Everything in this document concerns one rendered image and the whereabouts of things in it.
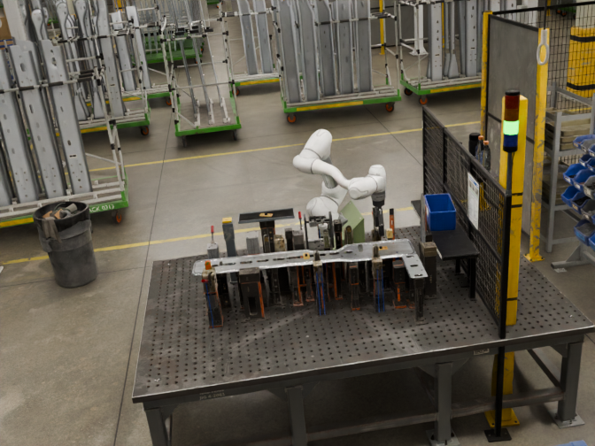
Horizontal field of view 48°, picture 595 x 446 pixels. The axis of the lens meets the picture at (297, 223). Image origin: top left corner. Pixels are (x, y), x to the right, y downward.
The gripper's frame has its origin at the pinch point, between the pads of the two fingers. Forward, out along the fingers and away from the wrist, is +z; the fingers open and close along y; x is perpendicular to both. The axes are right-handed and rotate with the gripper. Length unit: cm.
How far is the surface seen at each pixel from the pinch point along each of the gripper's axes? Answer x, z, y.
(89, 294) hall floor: -243, 112, -166
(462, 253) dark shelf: 45, 10, 23
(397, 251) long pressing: 9.5, 13.2, 6.6
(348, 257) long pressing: -21.3, 13.0, 8.2
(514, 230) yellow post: 64, -16, 53
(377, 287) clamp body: -6.5, 26.7, 23.6
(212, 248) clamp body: -105, 7, -13
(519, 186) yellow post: 66, -41, 53
